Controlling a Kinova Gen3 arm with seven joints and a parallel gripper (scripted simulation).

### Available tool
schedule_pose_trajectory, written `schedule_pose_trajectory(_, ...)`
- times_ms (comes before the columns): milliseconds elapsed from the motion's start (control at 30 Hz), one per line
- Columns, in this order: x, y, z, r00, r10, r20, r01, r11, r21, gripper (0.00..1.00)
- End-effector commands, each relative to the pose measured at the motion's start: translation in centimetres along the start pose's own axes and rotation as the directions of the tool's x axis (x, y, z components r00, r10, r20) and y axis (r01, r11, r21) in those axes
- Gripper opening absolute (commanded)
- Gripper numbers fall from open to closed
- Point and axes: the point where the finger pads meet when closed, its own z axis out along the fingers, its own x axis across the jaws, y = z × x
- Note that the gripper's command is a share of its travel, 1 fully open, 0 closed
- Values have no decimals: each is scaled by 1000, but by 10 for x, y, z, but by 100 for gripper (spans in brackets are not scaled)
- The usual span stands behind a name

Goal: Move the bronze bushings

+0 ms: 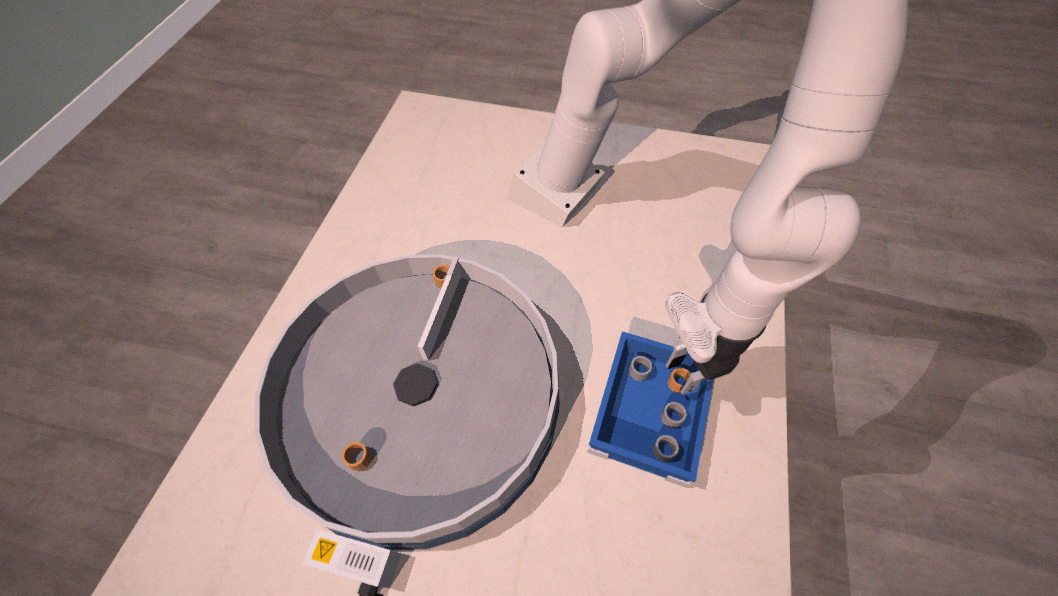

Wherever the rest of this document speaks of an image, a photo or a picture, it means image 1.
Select blue crate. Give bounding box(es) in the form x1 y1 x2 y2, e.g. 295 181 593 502
587 331 714 488

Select bronze bushing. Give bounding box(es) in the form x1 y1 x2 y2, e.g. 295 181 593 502
342 443 372 471
433 265 449 289
668 368 690 393

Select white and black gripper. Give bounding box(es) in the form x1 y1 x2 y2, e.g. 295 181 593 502
665 279 776 395

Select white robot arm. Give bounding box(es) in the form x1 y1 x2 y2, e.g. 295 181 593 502
537 0 908 318

